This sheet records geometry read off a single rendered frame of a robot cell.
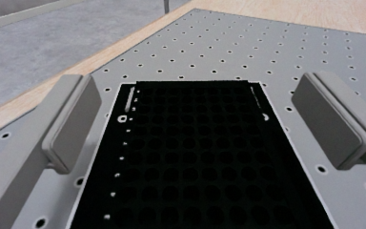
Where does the black well plate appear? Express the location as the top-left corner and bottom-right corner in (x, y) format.
(96, 80), (315, 229)

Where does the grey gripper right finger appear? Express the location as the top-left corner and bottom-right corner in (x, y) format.
(291, 72), (366, 171)

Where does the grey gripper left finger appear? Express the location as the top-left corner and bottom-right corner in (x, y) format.
(0, 74), (102, 229)

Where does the grey flat base plate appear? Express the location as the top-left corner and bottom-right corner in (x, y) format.
(11, 8), (366, 229)

